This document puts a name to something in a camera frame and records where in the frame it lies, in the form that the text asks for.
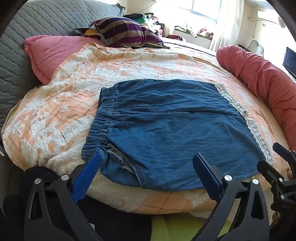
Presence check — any white curtain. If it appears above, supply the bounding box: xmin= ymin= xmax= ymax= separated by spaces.
xmin=209 ymin=0 xmax=244 ymax=52

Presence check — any white air conditioner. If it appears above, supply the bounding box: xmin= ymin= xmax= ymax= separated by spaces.
xmin=257 ymin=9 xmax=282 ymax=25

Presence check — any pink quilted pillow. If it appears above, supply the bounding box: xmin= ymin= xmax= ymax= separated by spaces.
xmin=24 ymin=35 xmax=102 ymax=85

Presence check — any red cloth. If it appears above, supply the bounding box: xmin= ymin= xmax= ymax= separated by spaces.
xmin=198 ymin=27 xmax=213 ymax=37

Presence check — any person's green clothing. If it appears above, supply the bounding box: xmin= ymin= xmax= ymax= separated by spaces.
xmin=150 ymin=214 xmax=232 ymax=241

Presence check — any white cloth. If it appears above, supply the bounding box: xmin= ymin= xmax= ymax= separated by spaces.
xmin=174 ymin=24 xmax=198 ymax=39

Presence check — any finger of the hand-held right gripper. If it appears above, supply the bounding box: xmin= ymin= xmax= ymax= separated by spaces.
xmin=257 ymin=159 xmax=296 ymax=210
xmin=272 ymin=142 xmax=296 ymax=168

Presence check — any blue denim pants lace trim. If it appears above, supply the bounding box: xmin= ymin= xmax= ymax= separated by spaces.
xmin=82 ymin=79 xmax=275 ymax=192

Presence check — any red bolster pillow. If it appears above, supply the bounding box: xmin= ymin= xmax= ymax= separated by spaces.
xmin=216 ymin=45 xmax=296 ymax=149

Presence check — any pile of clothes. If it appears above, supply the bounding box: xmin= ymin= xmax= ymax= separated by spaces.
xmin=124 ymin=13 xmax=166 ymax=37

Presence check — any orange and white fleece blanket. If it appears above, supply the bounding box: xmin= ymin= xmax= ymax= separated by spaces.
xmin=1 ymin=43 xmax=289 ymax=215

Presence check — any dark screen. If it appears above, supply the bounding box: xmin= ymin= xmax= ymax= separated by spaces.
xmin=282 ymin=47 xmax=296 ymax=78

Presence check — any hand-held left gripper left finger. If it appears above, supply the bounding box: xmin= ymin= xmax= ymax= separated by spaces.
xmin=24 ymin=149 xmax=103 ymax=241

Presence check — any grey quilted headboard cover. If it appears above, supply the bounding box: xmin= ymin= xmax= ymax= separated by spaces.
xmin=0 ymin=0 xmax=125 ymax=107

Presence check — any window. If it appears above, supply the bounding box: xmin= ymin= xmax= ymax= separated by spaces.
xmin=171 ymin=0 xmax=222 ymax=22

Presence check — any purple striped pillow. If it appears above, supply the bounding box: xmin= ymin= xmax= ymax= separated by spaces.
xmin=92 ymin=17 xmax=171 ymax=49

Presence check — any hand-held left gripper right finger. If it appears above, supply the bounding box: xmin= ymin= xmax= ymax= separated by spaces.
xmin=193 ymin=152 xmax=271 ymax=241

